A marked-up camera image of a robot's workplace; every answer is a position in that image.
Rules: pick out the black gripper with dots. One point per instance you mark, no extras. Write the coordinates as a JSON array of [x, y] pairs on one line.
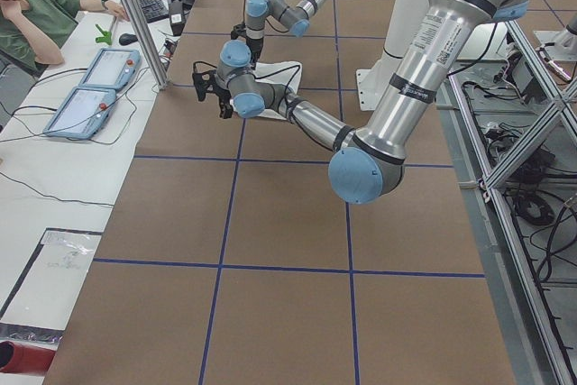
[[257, 48], [224, 100]]

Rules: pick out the white long-sleeve printed shirt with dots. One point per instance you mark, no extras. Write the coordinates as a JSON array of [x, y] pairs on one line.
[[287, 74]]

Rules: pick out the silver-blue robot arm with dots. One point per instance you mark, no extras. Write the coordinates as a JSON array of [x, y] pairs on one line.
[[368, 162], [295, 19]]

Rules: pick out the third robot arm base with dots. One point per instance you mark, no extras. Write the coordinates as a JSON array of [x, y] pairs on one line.
[[559, 45]]

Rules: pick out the black power adapter box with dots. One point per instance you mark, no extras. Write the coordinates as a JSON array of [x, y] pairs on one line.
[[177, 18]]

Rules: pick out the black keyboard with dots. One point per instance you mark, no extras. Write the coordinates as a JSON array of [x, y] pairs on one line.
[[154, 10]]

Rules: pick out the upper blue teach pendant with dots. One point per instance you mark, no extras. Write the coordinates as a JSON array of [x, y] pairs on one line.
[[111, 69]]

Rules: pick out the blue teach pendant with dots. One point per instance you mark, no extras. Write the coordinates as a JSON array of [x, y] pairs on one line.
[[82, 113], [111, 69]]

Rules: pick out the black computer mouse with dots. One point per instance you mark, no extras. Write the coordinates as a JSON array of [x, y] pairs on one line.
[[127, 38]]

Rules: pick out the green plastic tool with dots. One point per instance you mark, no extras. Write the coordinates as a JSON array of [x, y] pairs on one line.
[[105, 36]]

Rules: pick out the lower blue teach pendant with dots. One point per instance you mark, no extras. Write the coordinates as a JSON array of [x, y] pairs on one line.
[[82, 113]]

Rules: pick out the person in green shirt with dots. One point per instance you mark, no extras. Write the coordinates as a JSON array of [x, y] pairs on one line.
[[33, 31]]

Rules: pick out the clear plastic document sleeve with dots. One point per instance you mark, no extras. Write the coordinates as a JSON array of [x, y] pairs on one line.
[[39, 305]]

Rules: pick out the red cylinder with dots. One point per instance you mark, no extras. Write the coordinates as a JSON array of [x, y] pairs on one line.
[[25, 359]]

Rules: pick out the aluminium frame post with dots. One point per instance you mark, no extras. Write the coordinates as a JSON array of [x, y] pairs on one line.
[[146, 41]]

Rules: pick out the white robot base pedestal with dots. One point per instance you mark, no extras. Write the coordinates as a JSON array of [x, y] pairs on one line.
[[404, 23]]

